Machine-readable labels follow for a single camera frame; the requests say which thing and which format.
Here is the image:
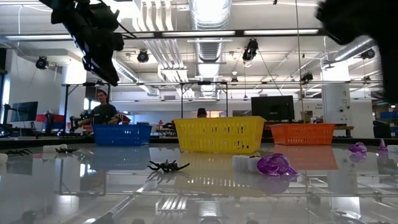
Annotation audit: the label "shelf with blue bins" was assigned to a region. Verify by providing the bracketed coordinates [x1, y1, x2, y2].
[374, 102, 398, 128]

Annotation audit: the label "black computer monitor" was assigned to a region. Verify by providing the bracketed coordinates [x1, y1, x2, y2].
[251, 95, 295, 122]

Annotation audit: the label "small dark monitor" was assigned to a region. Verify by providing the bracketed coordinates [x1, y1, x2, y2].
[11, 101, 39, 123]

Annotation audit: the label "cardboard box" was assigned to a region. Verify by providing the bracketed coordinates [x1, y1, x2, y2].
[300, 110, 314, 124]

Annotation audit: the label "red bin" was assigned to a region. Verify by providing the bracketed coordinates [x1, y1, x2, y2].
[35, 113, 65, 123]

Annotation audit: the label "silver round ceiling duct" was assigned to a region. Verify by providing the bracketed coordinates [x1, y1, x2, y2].
[189, 0, 233, 98]

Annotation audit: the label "white building column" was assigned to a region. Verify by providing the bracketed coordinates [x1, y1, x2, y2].
[321, 60, 351, 125]

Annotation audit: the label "orange plastic basket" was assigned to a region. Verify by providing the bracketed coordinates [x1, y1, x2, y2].
[269, 123, 336, 146]

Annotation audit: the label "white LED light strip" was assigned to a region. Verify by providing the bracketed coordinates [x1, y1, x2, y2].
[243, 29, 320, 35]
[161, 30, 236, 37]
[124, 32, 155, 39]
[4, 34, 75, 41]

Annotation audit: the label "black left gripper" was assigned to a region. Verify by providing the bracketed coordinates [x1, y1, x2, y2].
[40, 0, 124, 87]

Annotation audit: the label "black overhead frame bar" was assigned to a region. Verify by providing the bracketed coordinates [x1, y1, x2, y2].
[0, 27, 327, 42]

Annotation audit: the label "black office chair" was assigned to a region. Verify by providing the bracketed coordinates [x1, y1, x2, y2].
[373, 120, 392, 139]

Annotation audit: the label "yellow plastic basket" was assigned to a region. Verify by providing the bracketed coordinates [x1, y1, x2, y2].
[173, 116, 266, 154]

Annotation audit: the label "black distant rig frame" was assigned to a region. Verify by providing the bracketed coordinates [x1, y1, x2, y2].
[61, 80, 385, 138]

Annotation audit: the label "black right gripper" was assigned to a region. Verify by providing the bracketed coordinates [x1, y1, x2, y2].
[315, 0, 398, 103]

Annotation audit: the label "silver slanted ceiling duct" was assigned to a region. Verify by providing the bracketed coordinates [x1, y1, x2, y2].
[334, 39, 379, 63]

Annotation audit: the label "thin hanging cable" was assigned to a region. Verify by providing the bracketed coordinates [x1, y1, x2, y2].
[294, 0, 304, 124]

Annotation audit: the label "wooden top workbench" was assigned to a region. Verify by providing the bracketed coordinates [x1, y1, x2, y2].
[334, 123, 355, 138]

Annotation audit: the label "white ceiling pipes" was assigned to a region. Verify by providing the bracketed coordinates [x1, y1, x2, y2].
[132, 0, 191, 83]

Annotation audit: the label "blue plastic basket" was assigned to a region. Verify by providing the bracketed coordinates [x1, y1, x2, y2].
[91, 123, 153, 147]

